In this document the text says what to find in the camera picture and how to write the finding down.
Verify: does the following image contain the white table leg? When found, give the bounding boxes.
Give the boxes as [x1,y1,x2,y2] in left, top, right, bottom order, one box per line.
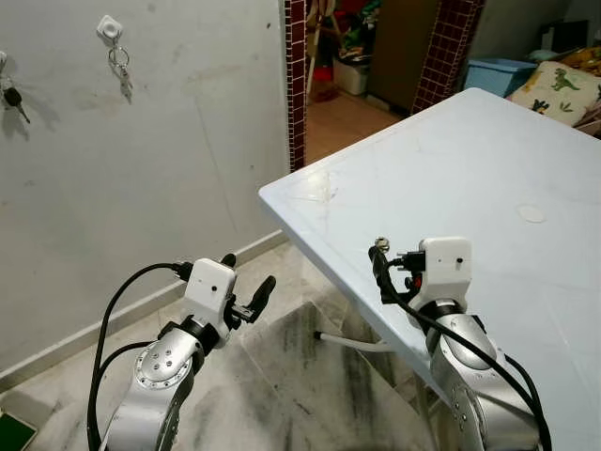
[313,329,395,354]

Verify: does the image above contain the white plastic table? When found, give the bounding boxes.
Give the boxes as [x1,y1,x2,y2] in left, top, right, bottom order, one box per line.
[258,87,601,451]

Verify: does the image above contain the round white table plug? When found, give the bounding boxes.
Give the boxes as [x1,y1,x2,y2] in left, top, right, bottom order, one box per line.
[518,206,547,225]

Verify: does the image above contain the white plastic container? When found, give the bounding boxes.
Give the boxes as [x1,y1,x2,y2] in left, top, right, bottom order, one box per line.
[333,58,372,97]

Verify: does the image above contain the blue plastic bin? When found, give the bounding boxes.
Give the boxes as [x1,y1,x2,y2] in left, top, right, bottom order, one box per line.
[465,58,538,100]

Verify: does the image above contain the brown wooden door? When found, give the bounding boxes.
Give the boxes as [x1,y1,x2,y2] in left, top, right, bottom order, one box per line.
[368,0,442,114]

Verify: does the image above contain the cream dinosaur print pillow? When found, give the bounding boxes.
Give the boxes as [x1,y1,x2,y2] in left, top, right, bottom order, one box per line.
[507,61,601,128]

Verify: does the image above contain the wooden white high chair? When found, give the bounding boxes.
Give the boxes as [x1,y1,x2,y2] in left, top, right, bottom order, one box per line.
[305,0,344,100]

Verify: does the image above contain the red and green toys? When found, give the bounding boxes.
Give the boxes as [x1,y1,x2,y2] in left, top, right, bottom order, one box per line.
[333,0,381,57]

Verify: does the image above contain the green floor mat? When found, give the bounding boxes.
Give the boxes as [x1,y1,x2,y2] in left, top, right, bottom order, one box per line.
[0,412,39,451]

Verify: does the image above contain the yellow patterned cloth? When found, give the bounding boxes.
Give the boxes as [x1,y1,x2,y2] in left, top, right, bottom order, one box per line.
[554,45,601,76]

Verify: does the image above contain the black car key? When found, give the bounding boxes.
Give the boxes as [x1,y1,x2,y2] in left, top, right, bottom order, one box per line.
[0,80,32,125]

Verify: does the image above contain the black box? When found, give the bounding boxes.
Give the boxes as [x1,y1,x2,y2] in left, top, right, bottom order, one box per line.
[547,21,591,53]

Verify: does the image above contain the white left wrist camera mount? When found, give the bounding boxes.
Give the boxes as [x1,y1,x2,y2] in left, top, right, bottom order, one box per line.
[183,258,238,325]

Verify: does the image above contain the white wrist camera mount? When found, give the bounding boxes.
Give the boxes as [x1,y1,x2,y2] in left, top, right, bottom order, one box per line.
[418,237,473,306]
[183,258,238,325]

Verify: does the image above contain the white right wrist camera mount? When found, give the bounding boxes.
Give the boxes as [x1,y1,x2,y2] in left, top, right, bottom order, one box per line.
[418,237,473,306]

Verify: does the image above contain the silver keys on ring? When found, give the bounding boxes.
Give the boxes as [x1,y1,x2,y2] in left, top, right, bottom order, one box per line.
[107,45,135,102]

